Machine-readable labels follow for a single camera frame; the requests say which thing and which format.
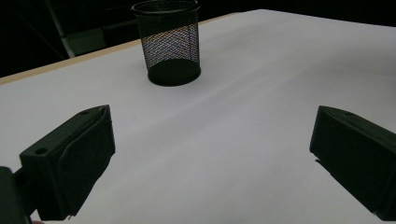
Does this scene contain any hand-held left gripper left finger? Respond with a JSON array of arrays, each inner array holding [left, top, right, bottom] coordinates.
[[19, 105, 117, 221]]

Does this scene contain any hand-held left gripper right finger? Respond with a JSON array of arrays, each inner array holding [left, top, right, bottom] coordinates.
[[309, 105, 396, 222]]

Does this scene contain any black mesh pen cup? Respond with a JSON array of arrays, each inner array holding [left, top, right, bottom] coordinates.
[[131, 0, 203, 88]]

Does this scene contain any wooden table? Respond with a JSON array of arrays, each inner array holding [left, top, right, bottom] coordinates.
[[0, 11, 245, 87]]

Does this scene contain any white table mat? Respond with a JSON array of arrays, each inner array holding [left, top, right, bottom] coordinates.
[[0, 8, 396, 224]]

